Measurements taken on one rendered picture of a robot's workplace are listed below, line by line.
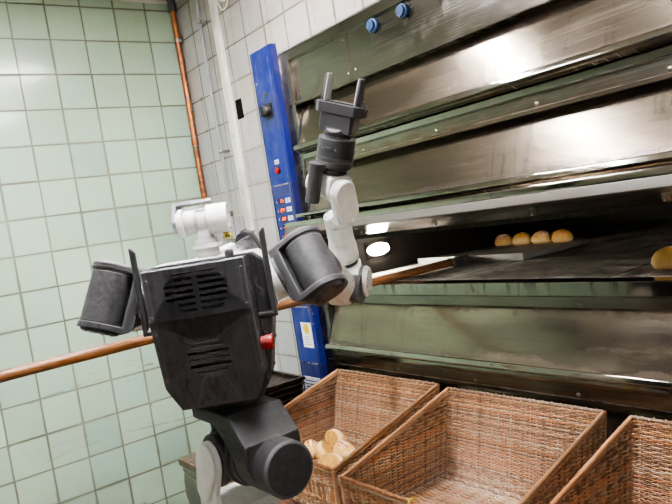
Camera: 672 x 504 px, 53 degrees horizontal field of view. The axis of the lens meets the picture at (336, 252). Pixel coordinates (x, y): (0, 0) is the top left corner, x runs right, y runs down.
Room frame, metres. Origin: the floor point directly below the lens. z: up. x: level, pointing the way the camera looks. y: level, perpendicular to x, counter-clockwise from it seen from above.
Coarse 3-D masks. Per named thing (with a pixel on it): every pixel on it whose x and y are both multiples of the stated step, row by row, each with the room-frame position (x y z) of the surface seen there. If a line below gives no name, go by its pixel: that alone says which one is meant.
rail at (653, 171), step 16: (592, 176) 1.52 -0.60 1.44; (608, 176) 1.48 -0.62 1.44; (624, 176) 1.45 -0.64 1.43; (640, 176) 1.42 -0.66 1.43; (496, 192) 1.74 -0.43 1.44; (512, 192) 1.70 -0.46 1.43; (528, 192) 1.66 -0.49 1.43; (384, 208) 2.10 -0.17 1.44; (400, 208) 2.04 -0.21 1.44; (416, 208) 1.98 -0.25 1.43; (288, 224) 2.55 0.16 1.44; (304, 224) 2.46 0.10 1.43
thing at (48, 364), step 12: (432, 264) 2.51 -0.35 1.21; (444, 264) 2.54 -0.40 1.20; (384, 276) 2.37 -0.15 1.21; (396, 276) 2.39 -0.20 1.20; (408, 276) 2.43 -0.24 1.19; (288, 300) 2.13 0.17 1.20; (96, 348) 1.77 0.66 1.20; (108, 348) 1.79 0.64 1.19; (120, 348) 1.81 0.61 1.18; (132, 348) 1.83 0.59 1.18; (48, 360) 1.70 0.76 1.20; (60, 360) 1.71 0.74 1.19; (72, 360) 1.73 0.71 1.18; (84, 360) 1.75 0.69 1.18; (0, 372) 1.64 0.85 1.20; (12, 372) 1.65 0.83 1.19; (24, 372) 1.66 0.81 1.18; (36, 372) 1.68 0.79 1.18
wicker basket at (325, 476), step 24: (336, 384) 2.59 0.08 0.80; (360, 384) 2.48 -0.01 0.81; (384, 384) 2.38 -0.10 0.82; (408, 384) 2.28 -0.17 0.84; (432, 384) 2.19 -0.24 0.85; (288, 408) 2.45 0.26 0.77; (312, 408) 2.52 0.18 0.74; (336, 408) 2.58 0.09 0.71; (360, 408) 2.46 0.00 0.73; (384, 408) 2.36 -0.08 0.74; (408, 408) 2.09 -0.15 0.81; (432, 408) 2.15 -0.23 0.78; (312, 432) 2.50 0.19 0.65; (360, 432) 2.44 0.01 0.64; (384, 432) 2.02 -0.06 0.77; (432, 432) 2.14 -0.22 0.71; (360, 456) 1.96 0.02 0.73; (432, 456) 2.13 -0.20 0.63; (312, 480) 1.99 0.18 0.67; (336, 480) 1.89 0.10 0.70
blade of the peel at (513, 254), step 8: (512, 248) 2.88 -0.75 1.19; (520, 248) 2.82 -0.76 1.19; (528, 248) 2.77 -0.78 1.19; (536, 248) 2.72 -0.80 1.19; (544, 248) 2.67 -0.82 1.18; (552, 248) 2.51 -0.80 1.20; (560, 248) 2.54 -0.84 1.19; (440, 256) 2.93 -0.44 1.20; (448, 256) 2.95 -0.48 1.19; (472, 256) 2.60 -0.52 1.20; (480, 256) 2.57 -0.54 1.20; (488, 256) 2.54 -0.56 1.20; (496, 256) 2.50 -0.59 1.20; (504, 256) 2.47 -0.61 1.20; (512, 256) 2.45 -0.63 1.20; (520, 256) 2.42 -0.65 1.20; (528, 256) 2.42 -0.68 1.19; (536, 256) 2.45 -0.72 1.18; (424, 264) 2.82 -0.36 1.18
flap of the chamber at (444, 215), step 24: (552, 192) 1.60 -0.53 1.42; (576, 192) 1.55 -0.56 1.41; (600, 192) 1.50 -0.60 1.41; (624, 192) 1.46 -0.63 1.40; (648, 192) 1.45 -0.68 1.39; (384, 216) 2.09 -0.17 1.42; (408, 216) 2.00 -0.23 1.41; (432, 216) 1.93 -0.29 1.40; (456, 216) 1.92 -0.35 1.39; (480, 216) 1.91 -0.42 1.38; (504, 216) 1.90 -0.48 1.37; (528, 216) 1.88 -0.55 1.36
